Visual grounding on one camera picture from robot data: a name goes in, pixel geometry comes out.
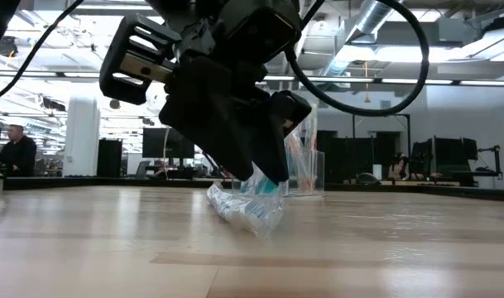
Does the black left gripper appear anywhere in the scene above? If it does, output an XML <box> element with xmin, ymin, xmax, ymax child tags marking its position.
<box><xmin>98</xmin><ymin>13</ymin><xmax>277</xmax><ymax>182</ymax></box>

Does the blue toothbrush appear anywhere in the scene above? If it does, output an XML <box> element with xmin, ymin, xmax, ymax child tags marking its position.
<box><xmin>204</xmin><ymin>163</ymin><xmax>288</xmax><ymax>240</ymax></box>

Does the black computer monitor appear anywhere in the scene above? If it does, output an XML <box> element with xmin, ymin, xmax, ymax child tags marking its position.
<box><xmin>142</xmin><ymin>127</ymin><xmax>196</xmax><ymax>160</ymax></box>

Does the long ceiling light strip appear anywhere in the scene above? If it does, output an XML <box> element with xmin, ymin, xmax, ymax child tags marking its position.
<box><xmin>0</xmin><ymin>70</ymin><xmax>504</xmax><ymax>88</ymax></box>

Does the black cabinet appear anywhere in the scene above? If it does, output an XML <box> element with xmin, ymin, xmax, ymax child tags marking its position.
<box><xmin>96</xmin><ymin>138</ymin><xmax>123</xmax><ymax>178</ymax></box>

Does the rectangular ceiling light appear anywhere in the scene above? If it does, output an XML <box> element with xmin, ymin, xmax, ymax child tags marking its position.
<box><xmin>336</xmin><ymin>43</ymin><xmax>455</xmax><ymax>64</ymax></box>

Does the white building column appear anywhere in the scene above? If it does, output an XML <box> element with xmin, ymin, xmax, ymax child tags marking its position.
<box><xmin>62</xmin><ymin>95</ymin><xmax>102</xmax><ymax>178</ymax></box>

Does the person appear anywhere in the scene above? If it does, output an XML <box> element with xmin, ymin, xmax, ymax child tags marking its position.
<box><xmin>0</xmin><ymin>123</ymin><xmax>39</xmax><ymax>178</ymax></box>
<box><xmin>391</xmin><ymin>151</ymin><xmax>409</xmax><ymax>180</ymax></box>

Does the black workstation with monitors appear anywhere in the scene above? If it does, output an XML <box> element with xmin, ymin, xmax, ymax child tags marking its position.
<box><xmin>408</xmin><ymin>136</ymin><xmax>480</xmax><ymax>187</ymax></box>

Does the dark partition wall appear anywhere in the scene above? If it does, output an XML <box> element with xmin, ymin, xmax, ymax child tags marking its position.
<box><xmin>316</xmin><ymin>130</ymin><xmax>401</xmax><ymax>183</ymax></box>

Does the black left camera cable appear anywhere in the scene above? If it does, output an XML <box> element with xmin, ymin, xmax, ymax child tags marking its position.
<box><xmin>283</xmin><ymin>0</ymin><xmax>430</xmax><ymax>118</ymax></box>

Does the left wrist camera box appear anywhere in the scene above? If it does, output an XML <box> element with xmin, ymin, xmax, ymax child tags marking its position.
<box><xmin>216</xmin><ymin>4</ymin><xmax>305</xmax><ymax>66</ymax></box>

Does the yellow hanging cord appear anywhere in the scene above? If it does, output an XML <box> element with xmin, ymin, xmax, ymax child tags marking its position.
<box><xmin>362</xmin><ymin>61</ymin><xmax>372</xmax><ymax>104</ymax></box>

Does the black aluminium table frame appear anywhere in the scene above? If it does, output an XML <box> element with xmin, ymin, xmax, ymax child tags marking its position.
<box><xmin>0</xmin><ymin>175</ymin><xmax>504</xmax><ymax>204</ymax></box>

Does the black station frame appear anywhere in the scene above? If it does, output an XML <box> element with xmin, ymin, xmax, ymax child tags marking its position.
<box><xmin>352</xmin><ymin>113</ymin><xmax>412</xmax><ymax>183</ymax></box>

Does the silver round air duct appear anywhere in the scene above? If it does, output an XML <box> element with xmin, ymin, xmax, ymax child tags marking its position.
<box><xmin>319</xmin><ymin>0</ymin><xmax>401</xmax><ymax>78</ymax></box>

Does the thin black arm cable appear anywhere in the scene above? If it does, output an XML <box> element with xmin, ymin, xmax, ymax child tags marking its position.
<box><xmin>0</xmin><ymin>0</ymin><xmax>86</xmax><ymax>104</ymax></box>

